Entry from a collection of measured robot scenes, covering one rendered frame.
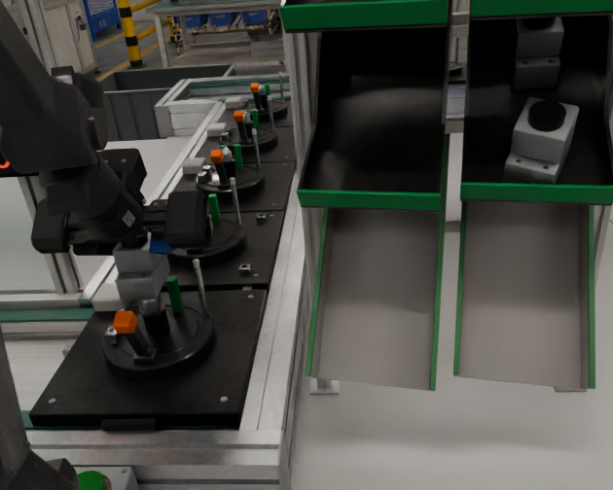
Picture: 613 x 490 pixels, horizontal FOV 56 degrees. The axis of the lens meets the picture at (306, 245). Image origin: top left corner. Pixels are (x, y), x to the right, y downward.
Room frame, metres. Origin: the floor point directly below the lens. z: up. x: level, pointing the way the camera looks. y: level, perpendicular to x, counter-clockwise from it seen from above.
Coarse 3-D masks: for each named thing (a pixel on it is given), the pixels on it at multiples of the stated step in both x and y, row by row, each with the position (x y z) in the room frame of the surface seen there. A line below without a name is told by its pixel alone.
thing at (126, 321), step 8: (120, 312) 0.52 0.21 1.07; (128, 312) 0.52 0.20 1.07; (136, 312) 0.54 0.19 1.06; (120, 320) 0.51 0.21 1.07; (128, 320) 0.51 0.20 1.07; (136, 320) 0.52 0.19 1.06; (120, 328) 0.51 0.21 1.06; (128, 328) 0.51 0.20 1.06; (136, 328) 0.53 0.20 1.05; (128, 336) 0.52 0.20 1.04; (136, 336) 0.52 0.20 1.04; (136, 344) 0.53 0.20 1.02; (144, 344) 0.53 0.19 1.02; (136, 352) 0.53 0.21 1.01; (144, 352) 0.53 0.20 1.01
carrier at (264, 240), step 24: (216, 216) 0.88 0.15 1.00; (240, 216) 0.95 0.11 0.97; (216, 240) 0.82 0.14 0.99; (240, 240) 0.82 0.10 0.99; (264, 240) 0.85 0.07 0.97; (192, 264) 0.78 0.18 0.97; (216, 264) 0.78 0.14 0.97; (264, 264) 0.77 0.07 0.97; (192, 288) 0.73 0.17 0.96; (216, 288) 0.72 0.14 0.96; (240, 288) 0.72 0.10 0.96; (264, 288) 0.72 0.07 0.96
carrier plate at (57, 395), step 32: (96, 320) 0.66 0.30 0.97; (224, 320) 0.63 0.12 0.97; (256, 320) 0.63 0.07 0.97; (96, 352) 0.59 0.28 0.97; (224, 352) 0.57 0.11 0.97; (64, 384) 0.53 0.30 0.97; (96, 384) 0.53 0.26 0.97; (128, 384) 0.52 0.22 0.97; (160, 384) 0.52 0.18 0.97; (192, 384) 0.51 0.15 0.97; (224, 384) 0.51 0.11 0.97; (32, 416) 0.49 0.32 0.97; (64, 416) 0.48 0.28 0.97; (96, 416) 0.48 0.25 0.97; (128, 416) 0.48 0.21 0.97; (160, 416) 0.47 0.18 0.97; (192, 416) 0.47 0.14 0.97; (224, 416) 0.46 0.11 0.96
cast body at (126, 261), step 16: (144, 240) 0.59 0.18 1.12; (128, 256) 0.58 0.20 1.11; (144, 256) 0.57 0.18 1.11; (160, 256) 0.60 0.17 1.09; (128, 272) 0.58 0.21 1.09; (144, 272) 0.57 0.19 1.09; (160, 272) 0.59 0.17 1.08; (128, 288) 0.56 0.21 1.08; (144, 288) 0.56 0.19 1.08; (160, 288) 0.58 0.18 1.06
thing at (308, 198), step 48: (336, 48) 0.68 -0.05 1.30; (384, 48) 0.70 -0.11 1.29; (432, 48) 0.68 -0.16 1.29; (336, 96) 0.64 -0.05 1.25; (384, 96) 0.62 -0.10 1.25; (432, 96) 0.61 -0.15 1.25; (336, 144) 0.57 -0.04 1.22; (384, 144) 0.56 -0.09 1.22; (432, 144) 0.54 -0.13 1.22; (336, 192) 0.49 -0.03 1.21; (384, 192) 0.47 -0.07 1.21; (432, 192) 0.49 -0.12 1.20
